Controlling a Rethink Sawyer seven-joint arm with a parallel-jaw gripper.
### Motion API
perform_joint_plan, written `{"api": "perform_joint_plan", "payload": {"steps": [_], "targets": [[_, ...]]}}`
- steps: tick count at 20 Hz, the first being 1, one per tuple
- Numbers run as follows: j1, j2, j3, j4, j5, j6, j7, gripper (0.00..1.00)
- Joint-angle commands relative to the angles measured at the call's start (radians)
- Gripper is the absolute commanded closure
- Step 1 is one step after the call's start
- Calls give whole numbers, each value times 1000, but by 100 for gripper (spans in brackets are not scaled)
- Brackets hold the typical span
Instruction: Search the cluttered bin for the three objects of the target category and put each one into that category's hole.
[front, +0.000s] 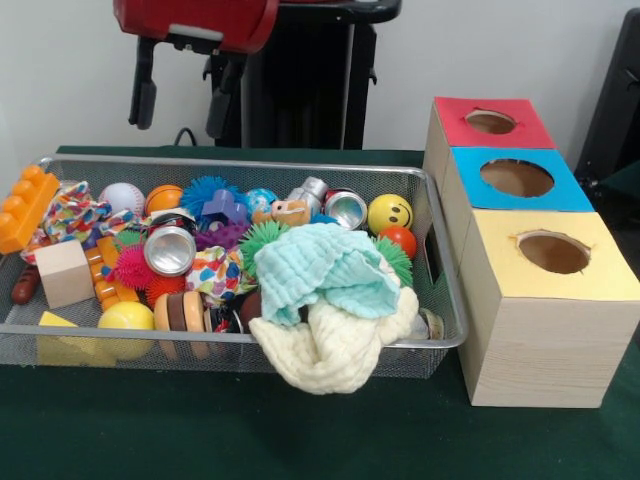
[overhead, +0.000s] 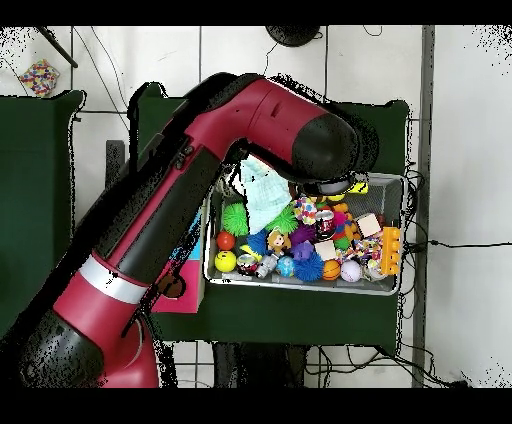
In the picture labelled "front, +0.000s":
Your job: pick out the small blue spiky ball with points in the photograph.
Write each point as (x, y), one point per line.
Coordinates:
(200, 195)

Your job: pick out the brown toy football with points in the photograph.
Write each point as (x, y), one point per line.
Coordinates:
(250, 312)

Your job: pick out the colourful patterned cloth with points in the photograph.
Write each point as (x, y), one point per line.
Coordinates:
(215, 275)

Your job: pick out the green spiky ball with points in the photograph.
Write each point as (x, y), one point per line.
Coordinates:
(397, 258)

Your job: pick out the green furry googly-eyed toy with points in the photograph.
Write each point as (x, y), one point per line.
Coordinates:
(258, 245)

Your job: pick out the black monitor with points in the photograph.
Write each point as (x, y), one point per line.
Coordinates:
(620, 110)

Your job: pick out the white baseball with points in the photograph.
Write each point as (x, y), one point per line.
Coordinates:
(122, 198)

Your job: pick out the shiny silver can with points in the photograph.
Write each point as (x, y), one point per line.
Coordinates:
(170, 250)

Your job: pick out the clear mesh bin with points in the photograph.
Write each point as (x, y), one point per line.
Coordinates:
(150, 362)

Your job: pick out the large wooden block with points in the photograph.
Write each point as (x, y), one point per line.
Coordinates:
(65, 273)

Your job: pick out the yellow foam wedge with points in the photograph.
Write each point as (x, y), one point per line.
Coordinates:
(65, 340)

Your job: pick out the small orange basketball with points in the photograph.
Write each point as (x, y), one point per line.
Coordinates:
(164, 198)

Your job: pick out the yellow smiley ball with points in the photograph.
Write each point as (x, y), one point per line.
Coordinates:
(390, 213)

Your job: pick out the wooden box with three holes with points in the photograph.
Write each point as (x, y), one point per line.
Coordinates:
(540, 350)

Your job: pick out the yellow tennis ball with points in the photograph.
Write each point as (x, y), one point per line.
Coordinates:
(126, 325)

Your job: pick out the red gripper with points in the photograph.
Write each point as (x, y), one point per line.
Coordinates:
(195, 22)

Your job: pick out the cream knitted cloth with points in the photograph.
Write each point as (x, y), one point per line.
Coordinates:
(340, 345)

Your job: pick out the red-rimmed silver can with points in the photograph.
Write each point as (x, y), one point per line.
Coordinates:
(347, 210)

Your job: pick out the mint green cloth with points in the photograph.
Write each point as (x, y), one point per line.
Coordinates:
(320, 265)

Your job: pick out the orange toy brick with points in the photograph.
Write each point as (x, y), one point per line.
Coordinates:
(25, 208)

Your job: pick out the brown teddy bear toy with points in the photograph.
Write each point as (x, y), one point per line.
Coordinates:
(285, 212)

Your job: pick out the small red ball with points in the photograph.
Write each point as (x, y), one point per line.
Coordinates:
(403, 241)

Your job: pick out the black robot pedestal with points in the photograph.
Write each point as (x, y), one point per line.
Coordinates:
(310, 90)

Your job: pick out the pink spiky ball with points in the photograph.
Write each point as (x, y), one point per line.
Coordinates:
(130, 268)

